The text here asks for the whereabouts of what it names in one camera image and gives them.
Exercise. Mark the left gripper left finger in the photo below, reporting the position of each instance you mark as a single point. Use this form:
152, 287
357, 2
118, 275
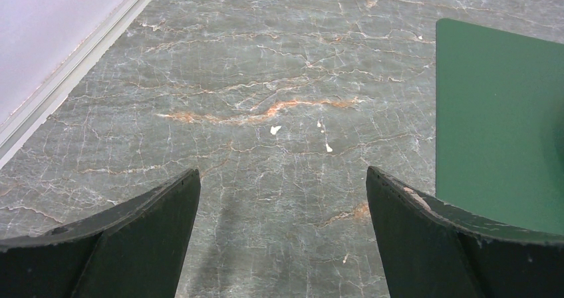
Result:
134, 249

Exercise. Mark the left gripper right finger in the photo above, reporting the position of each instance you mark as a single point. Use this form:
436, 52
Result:
430, 248

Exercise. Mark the green rectangular placemat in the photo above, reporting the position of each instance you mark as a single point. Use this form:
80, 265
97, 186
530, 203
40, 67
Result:
499, 125

